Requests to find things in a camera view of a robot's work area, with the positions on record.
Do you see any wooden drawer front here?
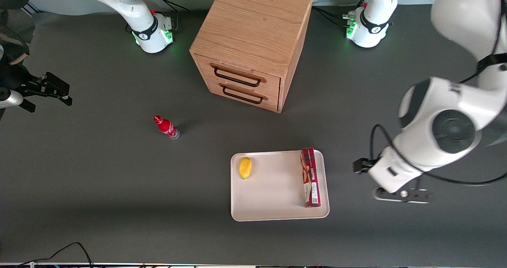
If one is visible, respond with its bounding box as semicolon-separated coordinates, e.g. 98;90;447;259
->
206;78;280;112
195;54;281;99

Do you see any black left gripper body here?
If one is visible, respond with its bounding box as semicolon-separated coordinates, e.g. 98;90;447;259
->
353;158;375;176

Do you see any yellow lemon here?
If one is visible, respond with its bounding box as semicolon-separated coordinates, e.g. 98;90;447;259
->
238;157;253;180

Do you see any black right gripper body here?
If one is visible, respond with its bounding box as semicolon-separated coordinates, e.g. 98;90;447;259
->
0;63;45;99

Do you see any red cola bottle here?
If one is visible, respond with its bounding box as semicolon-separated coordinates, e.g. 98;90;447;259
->
153;115;180;140

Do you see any black base cable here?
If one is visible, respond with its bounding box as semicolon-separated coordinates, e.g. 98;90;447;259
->
312;0;359;28
152;0;191;33

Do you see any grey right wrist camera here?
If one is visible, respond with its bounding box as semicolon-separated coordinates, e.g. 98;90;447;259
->
0;89;24;109

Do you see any black drawer handle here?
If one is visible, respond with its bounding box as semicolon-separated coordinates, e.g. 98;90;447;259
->
210;64;267;88
219;83;268;105

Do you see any black loose floor cable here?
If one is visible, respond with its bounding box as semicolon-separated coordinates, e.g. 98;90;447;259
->
18;242;94;268

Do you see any wooden drawer cabinet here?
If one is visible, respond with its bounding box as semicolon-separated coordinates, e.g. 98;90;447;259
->
189;0;313;113

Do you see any red cookie box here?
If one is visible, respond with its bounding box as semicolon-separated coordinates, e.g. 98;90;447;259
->
300;147;322;208

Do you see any cream plastic tray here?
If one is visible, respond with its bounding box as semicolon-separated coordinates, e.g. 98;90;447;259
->
231;149;330;222

